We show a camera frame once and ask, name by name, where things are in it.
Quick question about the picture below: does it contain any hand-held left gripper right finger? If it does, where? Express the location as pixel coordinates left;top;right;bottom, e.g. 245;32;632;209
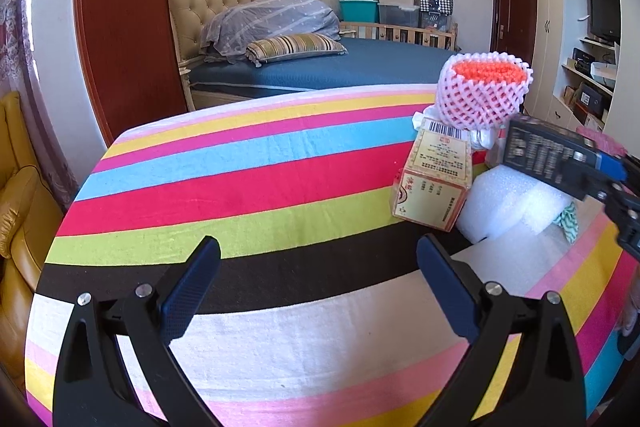
416;233;586;427

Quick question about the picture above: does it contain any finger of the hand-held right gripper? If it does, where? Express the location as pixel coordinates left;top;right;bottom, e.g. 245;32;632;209
560;151;628;202
597;151;630;182

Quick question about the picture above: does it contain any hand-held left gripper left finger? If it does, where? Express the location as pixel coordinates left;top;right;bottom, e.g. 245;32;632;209
52;236;222;427

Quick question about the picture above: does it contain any green wavy patterned wrapper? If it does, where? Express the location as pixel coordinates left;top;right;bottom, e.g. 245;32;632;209
552;202;580;244

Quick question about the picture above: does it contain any white foam block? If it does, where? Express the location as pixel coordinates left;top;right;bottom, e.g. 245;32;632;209
457;164;536;244
520;187;575;235

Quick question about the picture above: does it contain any black printed box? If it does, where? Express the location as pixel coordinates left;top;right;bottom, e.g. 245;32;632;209
502;117;601;188

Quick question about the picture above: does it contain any yellow carton box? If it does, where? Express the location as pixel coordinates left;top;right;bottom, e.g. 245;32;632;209
391;117;475;232

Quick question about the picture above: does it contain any pink foam net orange inside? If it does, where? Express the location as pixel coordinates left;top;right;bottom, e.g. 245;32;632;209
436;51;532;130

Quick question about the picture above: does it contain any black safe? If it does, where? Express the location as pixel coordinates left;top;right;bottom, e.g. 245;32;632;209
575;82;611;118

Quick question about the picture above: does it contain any rainbow striped blanket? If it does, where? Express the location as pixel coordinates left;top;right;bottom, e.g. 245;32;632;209
25;83;640;427

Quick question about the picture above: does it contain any black television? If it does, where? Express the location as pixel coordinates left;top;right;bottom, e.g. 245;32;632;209
586;0;621;42

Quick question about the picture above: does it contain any dark wooden door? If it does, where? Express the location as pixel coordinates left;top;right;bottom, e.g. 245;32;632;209
491;0;538;82

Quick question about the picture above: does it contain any yellow leather sofa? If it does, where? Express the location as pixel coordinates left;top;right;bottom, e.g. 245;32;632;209
0;91;66;388

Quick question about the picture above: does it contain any grey clear storage box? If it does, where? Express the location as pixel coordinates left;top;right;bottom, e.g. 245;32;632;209
377;3;421;28

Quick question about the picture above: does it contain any pink lace curtain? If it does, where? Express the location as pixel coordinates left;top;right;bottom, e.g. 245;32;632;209
0;0;81;208

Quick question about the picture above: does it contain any gold striped pillow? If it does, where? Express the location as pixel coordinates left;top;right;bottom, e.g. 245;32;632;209
245;33;348;68

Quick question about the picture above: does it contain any reddish wooden panel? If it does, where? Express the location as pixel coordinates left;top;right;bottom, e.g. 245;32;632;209
74;0;196;148

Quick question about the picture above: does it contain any teal storage box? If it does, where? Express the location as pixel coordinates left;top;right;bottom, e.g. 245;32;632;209
339;0;379;24

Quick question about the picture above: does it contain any grey dotted duvet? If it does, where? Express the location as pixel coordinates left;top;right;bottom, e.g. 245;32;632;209
201;0;342;60

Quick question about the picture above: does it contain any wooden crib rail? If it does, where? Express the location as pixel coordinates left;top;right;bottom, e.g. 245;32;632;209
340;21;458;50

